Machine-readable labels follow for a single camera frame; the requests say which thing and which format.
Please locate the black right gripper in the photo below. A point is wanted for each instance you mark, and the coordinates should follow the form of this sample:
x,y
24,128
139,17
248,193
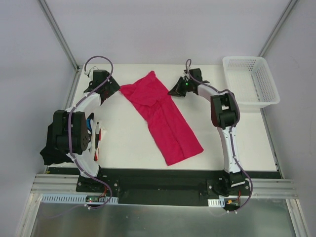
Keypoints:
x,y
180,86

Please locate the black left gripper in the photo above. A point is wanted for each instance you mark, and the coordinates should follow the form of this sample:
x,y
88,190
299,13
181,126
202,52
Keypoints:
x,y
110,87

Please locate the pink t shirt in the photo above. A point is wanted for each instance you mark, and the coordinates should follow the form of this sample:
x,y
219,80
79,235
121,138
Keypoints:
x,y
170,131

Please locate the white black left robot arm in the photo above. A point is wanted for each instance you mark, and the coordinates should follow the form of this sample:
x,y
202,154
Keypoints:
x,y
74,130

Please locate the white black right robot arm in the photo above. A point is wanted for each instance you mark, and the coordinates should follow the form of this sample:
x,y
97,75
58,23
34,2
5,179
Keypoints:
x,y
225,115

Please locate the white red folded shirt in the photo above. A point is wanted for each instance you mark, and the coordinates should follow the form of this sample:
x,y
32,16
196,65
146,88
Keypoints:
x,y
97,140

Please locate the white perforated plastic basket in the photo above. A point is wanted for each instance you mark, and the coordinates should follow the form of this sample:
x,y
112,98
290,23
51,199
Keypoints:
x,y
251,81

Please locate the black folded t shirt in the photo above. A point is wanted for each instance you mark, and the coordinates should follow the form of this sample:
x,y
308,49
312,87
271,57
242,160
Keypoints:
x,y
51,155

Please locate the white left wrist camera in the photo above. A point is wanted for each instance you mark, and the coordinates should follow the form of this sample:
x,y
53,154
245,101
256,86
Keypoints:
x,y
87,73

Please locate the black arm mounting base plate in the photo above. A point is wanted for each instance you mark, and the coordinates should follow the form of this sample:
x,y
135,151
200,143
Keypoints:
x,y
158,186

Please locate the aluminium frame rail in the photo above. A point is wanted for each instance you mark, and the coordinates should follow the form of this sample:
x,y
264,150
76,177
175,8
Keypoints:
x,y
54,183

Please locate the white slotted cable duct right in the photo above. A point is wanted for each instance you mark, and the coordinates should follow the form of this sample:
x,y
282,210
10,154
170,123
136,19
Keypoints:
x,y
216,203

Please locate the white slotted cable duct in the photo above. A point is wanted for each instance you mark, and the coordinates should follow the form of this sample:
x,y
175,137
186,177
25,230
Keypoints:
x,y
78,199
216,203

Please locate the white slotted cable duct left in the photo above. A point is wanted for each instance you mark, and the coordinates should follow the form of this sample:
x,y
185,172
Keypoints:
x,y
78,199

